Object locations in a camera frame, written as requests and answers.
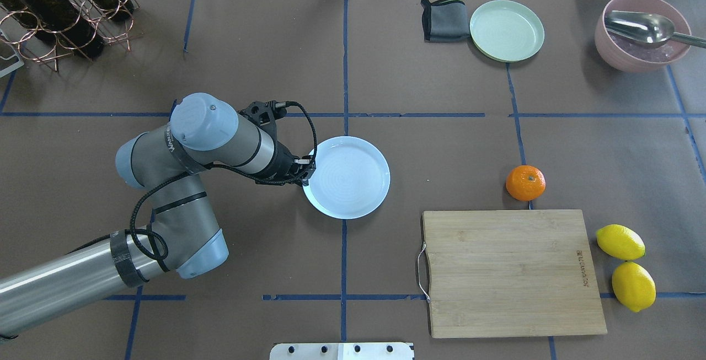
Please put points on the metal scoop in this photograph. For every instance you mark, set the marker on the metal scoop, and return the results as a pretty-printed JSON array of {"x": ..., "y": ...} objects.
[{"x": 647, "y": 28}]

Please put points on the orange fruit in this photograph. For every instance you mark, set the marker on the orange fruit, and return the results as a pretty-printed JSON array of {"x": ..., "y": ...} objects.
[{"x": 525, "y": 183}]

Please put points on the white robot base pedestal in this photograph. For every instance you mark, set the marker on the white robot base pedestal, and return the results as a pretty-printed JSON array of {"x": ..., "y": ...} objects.
[{"x": 343, "y": 350}]

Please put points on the bamboo cutting board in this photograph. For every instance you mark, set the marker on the bamboo cutting board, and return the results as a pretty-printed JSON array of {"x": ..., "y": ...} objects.
[{"x": 510, "y": 273}]

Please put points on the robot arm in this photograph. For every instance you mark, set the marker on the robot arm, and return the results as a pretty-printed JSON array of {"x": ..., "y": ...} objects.
[{"x": 172, "y": 227}]

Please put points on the dark green wine bottle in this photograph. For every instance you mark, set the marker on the dark green wine bottle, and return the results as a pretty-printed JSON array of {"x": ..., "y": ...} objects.
[{"x": 71, "y": 30}]

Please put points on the dark grey folded cloth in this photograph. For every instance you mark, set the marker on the dark grey folded cloth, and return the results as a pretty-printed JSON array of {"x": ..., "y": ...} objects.
[{"x": 445, "y": 21}]

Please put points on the pink bowl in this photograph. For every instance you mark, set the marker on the pink bowl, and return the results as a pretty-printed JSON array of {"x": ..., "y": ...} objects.
[{"x": 633, "y": 57}]

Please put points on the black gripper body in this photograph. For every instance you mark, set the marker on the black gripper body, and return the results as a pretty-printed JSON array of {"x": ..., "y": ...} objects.
[{"x": 284, "y": 163}]

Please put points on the copper wire bottle rack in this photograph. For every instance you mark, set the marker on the copper wire bottle rack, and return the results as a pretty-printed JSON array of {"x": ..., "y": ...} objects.
[{"x": 46, "y": 31}]

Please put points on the light green plate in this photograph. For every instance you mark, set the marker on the light green plate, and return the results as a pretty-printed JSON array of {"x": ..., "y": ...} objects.
[{"x": 506, "y": 31}]

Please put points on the yellow lemon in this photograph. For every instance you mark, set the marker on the yellow lemon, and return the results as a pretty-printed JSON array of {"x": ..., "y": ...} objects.
[
  {"x": 633, "y": 286},
  {"x": 620, "y": 242}
]

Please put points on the light blue plate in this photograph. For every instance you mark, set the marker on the light blue plate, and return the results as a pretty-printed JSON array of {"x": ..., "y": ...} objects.
[{"x": 351, "y": 180}]

